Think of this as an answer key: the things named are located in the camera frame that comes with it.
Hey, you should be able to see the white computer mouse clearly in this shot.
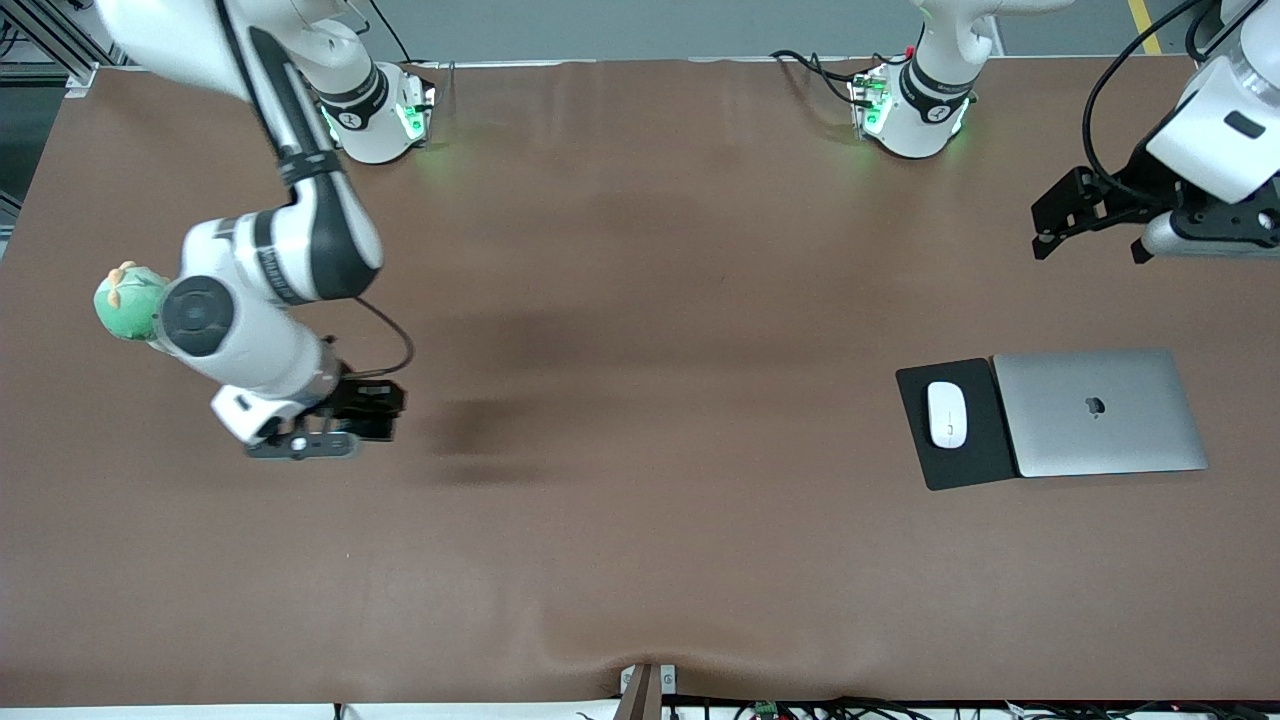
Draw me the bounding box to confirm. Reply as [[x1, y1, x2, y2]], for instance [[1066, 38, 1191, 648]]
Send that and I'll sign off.
[[926, 380, 970, 450]]

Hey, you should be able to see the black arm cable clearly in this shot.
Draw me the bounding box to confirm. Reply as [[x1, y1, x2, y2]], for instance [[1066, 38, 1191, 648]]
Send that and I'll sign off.
[[353, 296, 416, 382], [1082, 0, 1227, 207]]

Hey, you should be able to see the black base cable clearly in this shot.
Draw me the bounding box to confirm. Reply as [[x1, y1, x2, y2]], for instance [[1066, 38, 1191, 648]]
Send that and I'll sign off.
[[768, 48, 867, 107], [358, 0, 443, 71]]

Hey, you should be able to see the black left base cable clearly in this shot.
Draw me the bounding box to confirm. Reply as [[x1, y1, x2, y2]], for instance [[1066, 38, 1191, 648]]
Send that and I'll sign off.
[[768, 48, 867, 107]]

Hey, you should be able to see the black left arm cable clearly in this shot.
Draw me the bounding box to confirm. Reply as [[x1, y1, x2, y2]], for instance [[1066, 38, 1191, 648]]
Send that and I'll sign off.
[[1082, 0, 1227, 207]]

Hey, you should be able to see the silver laptop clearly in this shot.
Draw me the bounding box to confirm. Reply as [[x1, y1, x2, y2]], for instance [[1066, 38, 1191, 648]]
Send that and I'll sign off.
[[992, 347, 1210, 479]]

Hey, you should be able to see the black right base cable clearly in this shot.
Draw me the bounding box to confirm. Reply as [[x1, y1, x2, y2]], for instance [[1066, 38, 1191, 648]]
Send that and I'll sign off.
[[358, 0, 443, 71]]

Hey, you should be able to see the metal table edge bracket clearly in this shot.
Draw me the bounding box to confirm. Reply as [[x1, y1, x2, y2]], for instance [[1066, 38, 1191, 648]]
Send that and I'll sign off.
[[618, 662, 679, 701]]

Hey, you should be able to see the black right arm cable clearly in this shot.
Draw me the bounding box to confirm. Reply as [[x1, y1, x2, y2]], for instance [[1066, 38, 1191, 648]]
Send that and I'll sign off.
[[353, 296, 416, 382]]

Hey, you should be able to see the brown table mat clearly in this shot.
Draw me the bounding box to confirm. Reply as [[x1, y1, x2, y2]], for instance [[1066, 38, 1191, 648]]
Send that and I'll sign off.
[[0, 55, 1280, 707]]

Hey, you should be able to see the black mouse pad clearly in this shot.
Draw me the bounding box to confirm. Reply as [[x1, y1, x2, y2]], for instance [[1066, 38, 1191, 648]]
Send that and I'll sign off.
[[894, 357, 1022, 492]]

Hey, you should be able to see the green plush toy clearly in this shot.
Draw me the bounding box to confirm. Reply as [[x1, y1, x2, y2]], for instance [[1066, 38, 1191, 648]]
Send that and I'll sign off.
[[93, 261, 173, 344]]

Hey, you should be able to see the aluminium frame rail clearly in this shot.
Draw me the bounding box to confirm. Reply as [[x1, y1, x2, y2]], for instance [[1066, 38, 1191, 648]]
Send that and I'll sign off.
[[0, 0, 133, 99]]

